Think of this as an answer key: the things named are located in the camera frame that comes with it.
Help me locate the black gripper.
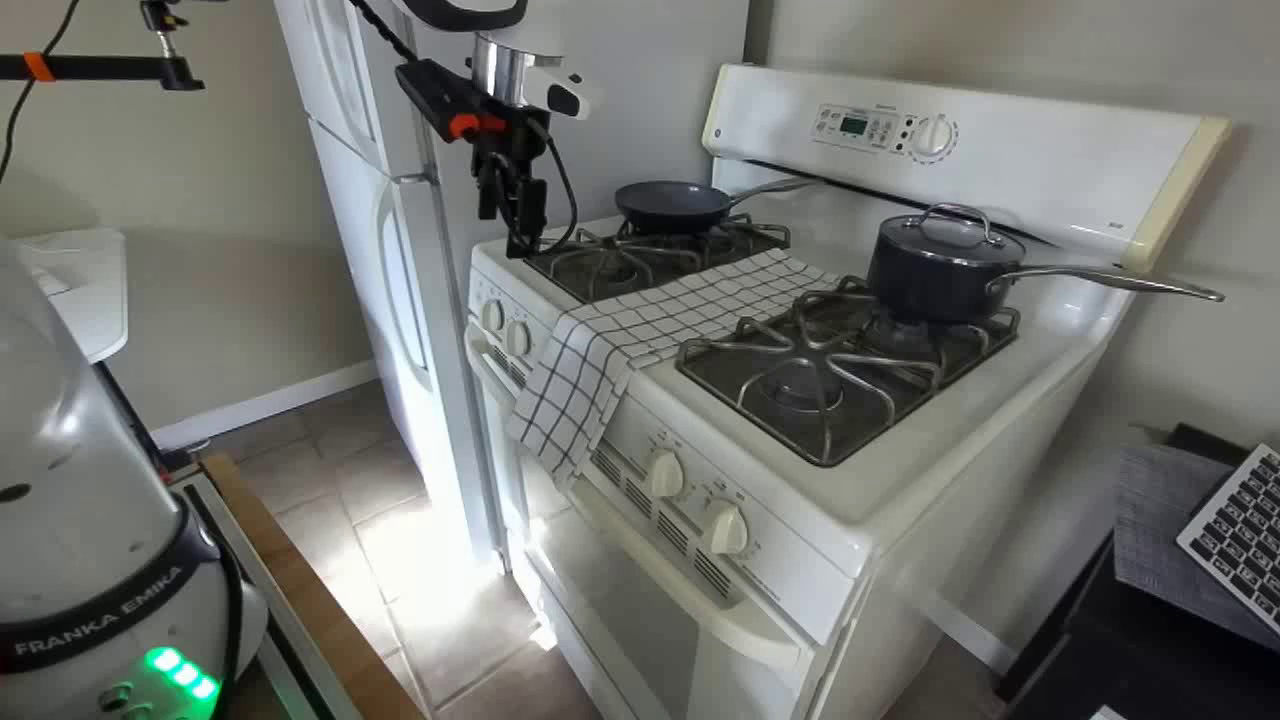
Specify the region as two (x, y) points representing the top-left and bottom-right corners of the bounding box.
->
(467, 115), (554, 259)

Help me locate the white checked tea towel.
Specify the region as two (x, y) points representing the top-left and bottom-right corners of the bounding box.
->
(507, 250), (837, 486)

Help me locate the white gas stove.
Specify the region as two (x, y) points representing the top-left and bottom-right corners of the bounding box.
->
(460, 60), (1231, 720)

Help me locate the black burner grate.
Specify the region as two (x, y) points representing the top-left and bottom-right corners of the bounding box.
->
(671, 273), (1024, 471)
(520, 213), (793, 308)

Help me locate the white refrigerator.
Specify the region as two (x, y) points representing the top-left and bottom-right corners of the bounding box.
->
(272, 0), (750, 568)

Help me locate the dark frying pan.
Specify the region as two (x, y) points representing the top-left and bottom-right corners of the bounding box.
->
(611, 177), (812, 240)

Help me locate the black saucepan with lid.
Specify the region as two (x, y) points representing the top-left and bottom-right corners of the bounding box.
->
(863, 208), (1226, 330)

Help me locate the white oven timer dial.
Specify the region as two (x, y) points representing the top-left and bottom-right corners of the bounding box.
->
(913, 114), (965, 170)

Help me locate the wooden board edge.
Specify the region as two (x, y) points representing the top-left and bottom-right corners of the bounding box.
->
(196, 453), (426, 720)

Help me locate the grey desk mat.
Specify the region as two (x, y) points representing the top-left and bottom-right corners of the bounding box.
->
(1113, 438), (1280, 655)

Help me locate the black desk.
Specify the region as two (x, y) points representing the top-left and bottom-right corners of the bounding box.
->
(995, 421), (1280, 720)

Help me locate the white keyboard with dark keys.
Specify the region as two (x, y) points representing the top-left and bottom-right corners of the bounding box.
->
(1170, 440), (1280, 635)

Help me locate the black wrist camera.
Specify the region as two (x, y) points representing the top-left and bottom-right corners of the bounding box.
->
(393, 57), (552, 150)

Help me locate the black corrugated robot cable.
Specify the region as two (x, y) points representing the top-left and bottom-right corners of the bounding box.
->
(348, 0), (582, 259)

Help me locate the white oven door handle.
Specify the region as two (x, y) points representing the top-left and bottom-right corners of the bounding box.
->
(460, 326), (819, 671)

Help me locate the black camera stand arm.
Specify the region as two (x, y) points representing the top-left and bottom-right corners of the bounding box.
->
(0, 0), (212, 96)

